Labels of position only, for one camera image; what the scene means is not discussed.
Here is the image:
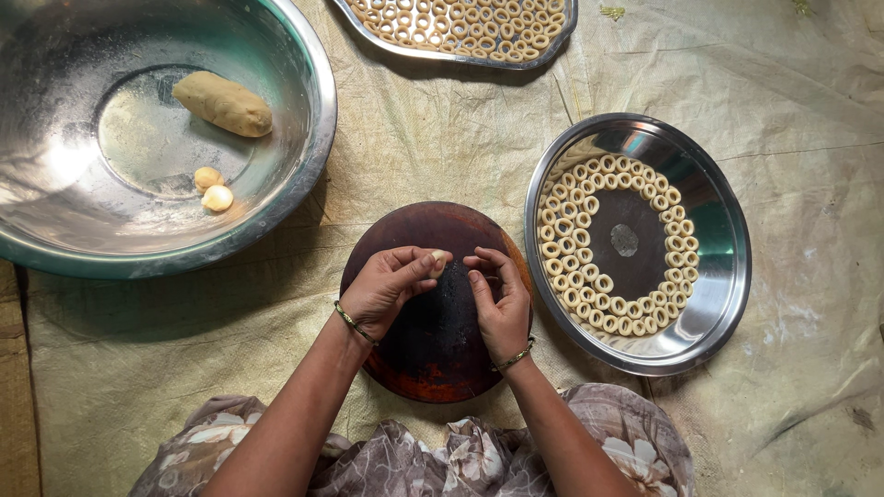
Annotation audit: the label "person's left hand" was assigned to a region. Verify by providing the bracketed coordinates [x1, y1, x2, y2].
[339, 246, 454, 342]

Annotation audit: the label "person's right hand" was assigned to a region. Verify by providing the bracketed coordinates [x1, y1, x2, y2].
[462, 247, 533, 367]

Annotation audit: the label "thin bangle on left wrist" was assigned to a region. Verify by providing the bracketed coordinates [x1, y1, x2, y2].
[333, 300, 380, 347]

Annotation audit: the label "thin bangle on wrist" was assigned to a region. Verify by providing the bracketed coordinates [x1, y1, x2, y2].
[491, 336, 537, 374]
[333, 300, 380, 347]

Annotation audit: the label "thin bangle on right wrist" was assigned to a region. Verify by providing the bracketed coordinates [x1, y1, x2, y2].
[491, 336, 537, 374]

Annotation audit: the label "round dark wooden board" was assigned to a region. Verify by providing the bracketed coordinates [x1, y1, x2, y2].
[339, 201, 534, 405]

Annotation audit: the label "dough rings in round plate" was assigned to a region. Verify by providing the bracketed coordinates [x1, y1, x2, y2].
[536, 153, 701, 338]

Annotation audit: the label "floral patterned garment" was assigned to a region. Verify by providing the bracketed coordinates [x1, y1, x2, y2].
[128, 383, 696, 497]

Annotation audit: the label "small dough ball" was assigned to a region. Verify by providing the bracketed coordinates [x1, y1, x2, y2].
[193, 166, 225, 194]
[201, 184, 234, 213]

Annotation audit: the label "round steel plate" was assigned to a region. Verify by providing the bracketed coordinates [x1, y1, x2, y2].
[523, 112, 752, 378]

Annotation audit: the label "large dough log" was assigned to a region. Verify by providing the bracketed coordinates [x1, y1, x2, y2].
[171, 70, 273, 138]

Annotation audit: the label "steel tray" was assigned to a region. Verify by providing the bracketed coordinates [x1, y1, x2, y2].
[330, 0, 580, 70]

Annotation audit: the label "dough rings in tray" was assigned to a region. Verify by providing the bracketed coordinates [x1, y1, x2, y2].
[343, 0, 569, 64]

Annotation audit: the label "large steel bowl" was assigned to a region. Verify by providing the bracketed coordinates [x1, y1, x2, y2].
[0, 0, 338, 281]

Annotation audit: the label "beige woven ground sheet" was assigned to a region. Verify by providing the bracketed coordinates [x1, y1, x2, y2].
[17, 0, 884, 497]

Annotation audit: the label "brown woven mat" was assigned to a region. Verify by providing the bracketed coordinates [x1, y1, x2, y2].
[0, 259, 42, 497]

